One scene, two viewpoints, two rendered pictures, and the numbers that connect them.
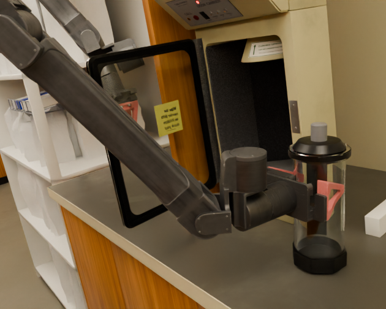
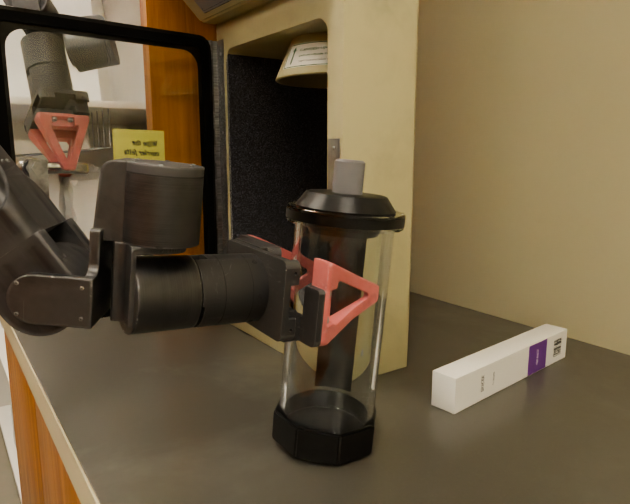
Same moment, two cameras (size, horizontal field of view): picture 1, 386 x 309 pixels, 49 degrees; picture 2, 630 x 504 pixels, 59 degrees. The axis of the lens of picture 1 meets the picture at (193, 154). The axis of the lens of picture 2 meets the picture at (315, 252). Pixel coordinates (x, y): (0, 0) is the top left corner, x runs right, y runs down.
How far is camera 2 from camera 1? 0.33 m
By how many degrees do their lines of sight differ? 6
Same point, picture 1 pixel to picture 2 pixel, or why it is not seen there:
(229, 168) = (110, 185)
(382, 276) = (429, 485)
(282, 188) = (241, 263)
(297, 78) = (344, 97)
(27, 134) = not seen: hidden behind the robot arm
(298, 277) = (269, 462)
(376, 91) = (504, 185)
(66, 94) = not seen: outside the picture
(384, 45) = (524, 111)
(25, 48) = not seen: outside the picture
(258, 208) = (164, 286)
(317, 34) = (393, 30)
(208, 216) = (38, 280)
